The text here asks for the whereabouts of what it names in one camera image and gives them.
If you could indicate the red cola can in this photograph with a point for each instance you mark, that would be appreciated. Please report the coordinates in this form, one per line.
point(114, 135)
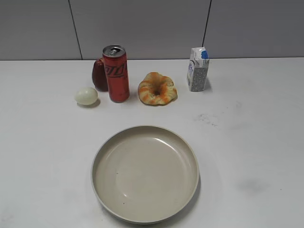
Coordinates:
point(115, 66)

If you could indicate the beige round plate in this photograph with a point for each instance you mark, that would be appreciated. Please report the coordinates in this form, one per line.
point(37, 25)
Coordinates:
point(145, 174)

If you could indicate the orange striped croissant bread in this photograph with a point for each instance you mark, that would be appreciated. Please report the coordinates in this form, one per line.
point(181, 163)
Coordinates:
point(157, 89)

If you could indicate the dark red wax apple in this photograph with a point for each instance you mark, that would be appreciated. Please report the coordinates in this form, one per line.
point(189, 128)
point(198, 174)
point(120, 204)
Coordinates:
point(99, 77)

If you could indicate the small white milk carton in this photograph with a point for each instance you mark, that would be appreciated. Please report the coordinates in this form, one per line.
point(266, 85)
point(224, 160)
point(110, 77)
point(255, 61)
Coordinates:
point(197, 69)

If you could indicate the white egg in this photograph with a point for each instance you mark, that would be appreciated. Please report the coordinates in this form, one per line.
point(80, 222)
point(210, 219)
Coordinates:
point(86, 96)

